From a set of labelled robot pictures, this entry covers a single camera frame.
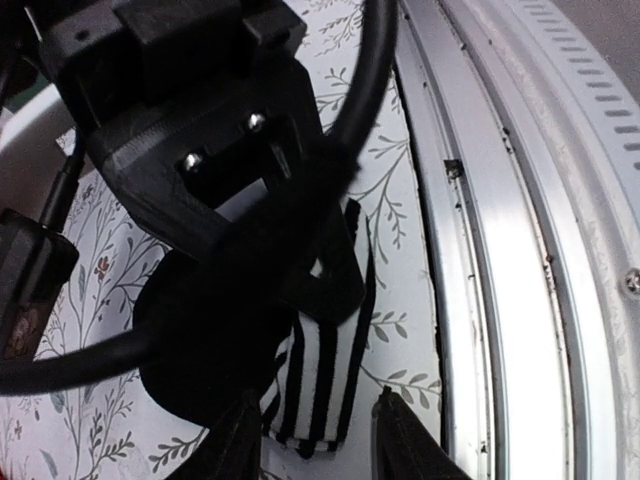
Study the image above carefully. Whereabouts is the black sock with white stripes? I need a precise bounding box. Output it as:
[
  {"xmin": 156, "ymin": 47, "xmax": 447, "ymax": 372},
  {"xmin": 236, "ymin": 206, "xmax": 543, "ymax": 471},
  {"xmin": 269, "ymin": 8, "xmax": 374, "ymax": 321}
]
[{"xmin": 140, "ymin": 199, "xmax": 376, "ymax": 458}]

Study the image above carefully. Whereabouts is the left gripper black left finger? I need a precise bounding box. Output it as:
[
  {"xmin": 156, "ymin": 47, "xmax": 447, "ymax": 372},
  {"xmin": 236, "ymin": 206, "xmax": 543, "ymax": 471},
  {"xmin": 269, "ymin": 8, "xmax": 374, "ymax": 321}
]
[{"xmin": 172, "ymin": 391, "xmax": 262, "ymax": 480}]

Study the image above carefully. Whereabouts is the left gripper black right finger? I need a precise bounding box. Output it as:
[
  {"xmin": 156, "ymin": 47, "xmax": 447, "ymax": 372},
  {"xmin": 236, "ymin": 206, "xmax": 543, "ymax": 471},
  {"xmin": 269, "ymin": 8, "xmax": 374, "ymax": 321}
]
[{"xmin": 371, "ymin": 387, "xmax": 470, "ymax": 480}]

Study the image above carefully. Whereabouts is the floral white table mat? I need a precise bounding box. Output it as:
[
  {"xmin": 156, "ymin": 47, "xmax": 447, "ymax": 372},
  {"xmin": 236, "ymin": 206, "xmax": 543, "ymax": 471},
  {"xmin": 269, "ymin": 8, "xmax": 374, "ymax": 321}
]
[{"xmin": 0, "ymin": 0, "xmax": 444, "ymax": 480}]

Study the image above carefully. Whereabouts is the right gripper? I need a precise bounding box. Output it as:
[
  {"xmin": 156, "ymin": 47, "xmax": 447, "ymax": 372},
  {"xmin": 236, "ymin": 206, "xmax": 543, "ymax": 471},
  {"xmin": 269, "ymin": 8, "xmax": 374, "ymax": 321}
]
[{"xmin": 9, "ymin": 1, "xmax": 365, "ymax": 323}]

